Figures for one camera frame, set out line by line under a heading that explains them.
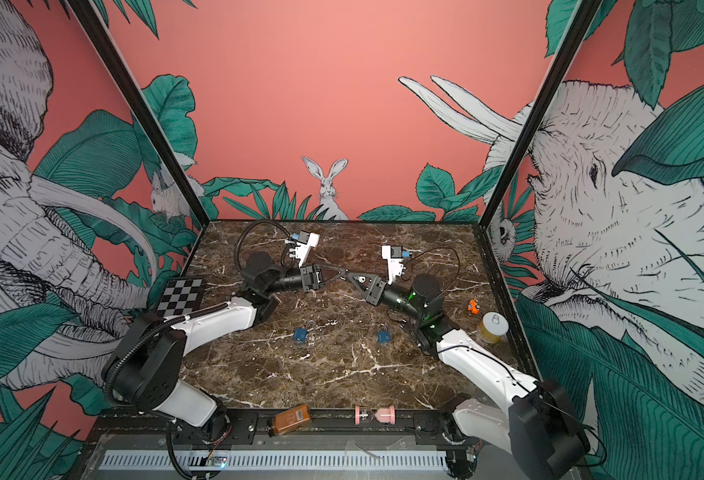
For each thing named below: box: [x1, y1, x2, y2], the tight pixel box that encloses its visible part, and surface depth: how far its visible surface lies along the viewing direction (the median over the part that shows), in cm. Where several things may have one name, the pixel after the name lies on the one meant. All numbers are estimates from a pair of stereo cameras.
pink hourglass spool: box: [354, 405, 395, 426], surface depth 76 cm
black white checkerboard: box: [156, 276, 204, 317], surface depth 97 cm
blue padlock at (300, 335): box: [294, 328, 307, 344], surface depth 91 cm
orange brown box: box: [274, 404, 311, 435], surface depth 74 cm
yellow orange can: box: [480, 311, 510, 344], surface depth 90 cm
